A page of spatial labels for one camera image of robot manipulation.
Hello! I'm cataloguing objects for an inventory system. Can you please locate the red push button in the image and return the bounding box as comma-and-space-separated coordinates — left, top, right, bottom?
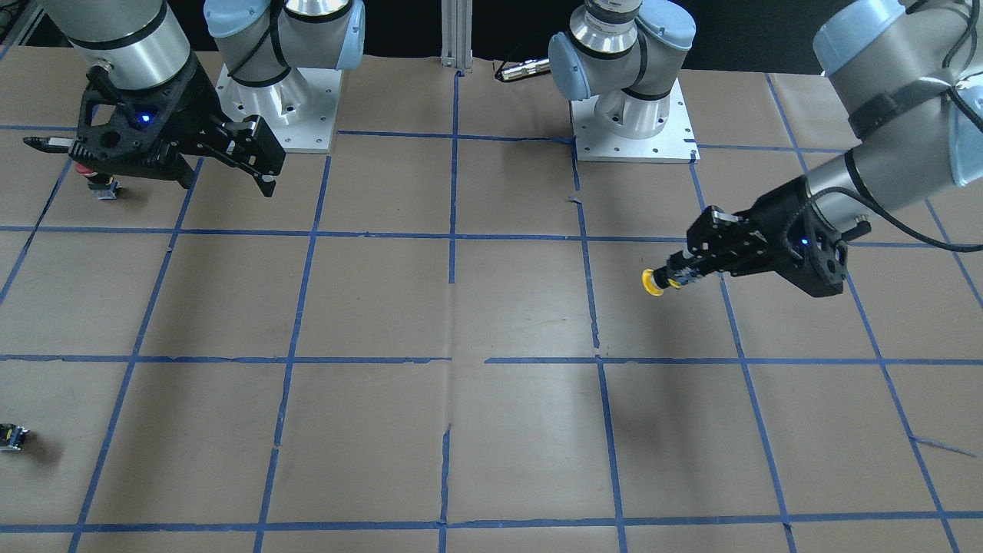
73, 161, 121, 202

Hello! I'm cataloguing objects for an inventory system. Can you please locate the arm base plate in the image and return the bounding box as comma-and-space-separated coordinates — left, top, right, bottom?
570, 80, 701, 164
217, 65, 346, 154

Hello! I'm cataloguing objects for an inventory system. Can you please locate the yellow push button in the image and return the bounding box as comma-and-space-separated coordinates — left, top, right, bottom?
641, 263, 703, 297

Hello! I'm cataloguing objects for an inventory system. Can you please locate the green push button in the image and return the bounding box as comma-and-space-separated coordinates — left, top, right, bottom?
0, 423, 31, 452

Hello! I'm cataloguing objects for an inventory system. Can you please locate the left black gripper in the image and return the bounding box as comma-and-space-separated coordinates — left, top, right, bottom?
667, 176, 847, 298

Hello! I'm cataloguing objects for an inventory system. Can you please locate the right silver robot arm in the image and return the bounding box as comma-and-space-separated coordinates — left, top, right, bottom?
24, 1, 366, 198

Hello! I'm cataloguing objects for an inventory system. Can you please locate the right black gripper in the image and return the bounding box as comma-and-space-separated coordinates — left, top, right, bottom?
22, 58, 286, 198

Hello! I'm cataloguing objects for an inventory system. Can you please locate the aluminium frame post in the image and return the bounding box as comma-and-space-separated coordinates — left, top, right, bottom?
440, 0, 474, 73

